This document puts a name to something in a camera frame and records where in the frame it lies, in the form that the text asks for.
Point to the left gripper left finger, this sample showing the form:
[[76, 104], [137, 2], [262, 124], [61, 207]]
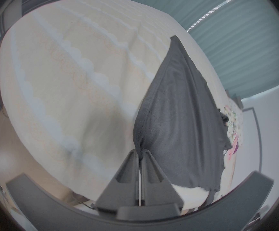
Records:
[[122, 189]]

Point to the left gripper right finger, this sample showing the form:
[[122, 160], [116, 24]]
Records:
[[156, 191]]

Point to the black T-shirt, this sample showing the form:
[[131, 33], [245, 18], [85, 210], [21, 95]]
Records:
[[178, 117]]

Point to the bed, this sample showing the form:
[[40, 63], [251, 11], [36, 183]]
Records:
[[69, 80]]

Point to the pink garment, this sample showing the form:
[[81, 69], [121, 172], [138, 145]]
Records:
[[233, 144]]

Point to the white printed pyjama top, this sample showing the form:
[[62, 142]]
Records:
[[233, 121]]

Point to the blue-green curtain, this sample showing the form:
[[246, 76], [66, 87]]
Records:
[[245, 56], [178, 3]]

